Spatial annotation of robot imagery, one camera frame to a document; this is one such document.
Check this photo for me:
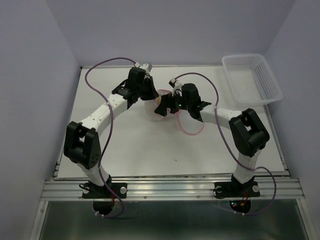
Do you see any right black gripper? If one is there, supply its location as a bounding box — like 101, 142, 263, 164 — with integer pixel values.
153, 88, 191, 117

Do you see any white pink mesh laundry bag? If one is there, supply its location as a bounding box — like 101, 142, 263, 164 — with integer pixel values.
144, 89, 205, 136

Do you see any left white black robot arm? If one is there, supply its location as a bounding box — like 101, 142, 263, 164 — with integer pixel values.
63, 63, 159, 197

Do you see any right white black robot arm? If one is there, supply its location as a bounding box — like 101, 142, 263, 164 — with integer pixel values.
154, 83, 270, 195

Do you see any white plastic perforated basket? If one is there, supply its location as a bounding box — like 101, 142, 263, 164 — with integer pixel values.
221, 54, 283, 107

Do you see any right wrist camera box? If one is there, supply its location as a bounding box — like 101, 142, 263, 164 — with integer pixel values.
169, 78, 182, 96

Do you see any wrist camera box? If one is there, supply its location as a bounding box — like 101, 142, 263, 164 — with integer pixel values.
169, 78, 182, 96
134, 62, 153, 74

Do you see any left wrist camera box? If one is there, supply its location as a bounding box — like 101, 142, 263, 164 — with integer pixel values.
134, 62, 153, 74

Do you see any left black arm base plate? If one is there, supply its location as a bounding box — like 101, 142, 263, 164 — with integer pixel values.
79, 181, 128, 199

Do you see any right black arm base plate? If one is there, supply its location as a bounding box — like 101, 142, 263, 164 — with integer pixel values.
212, 181, 261, 200

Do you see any aluminium rail frame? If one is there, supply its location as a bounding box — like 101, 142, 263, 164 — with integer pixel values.
40, 66, 320, 240

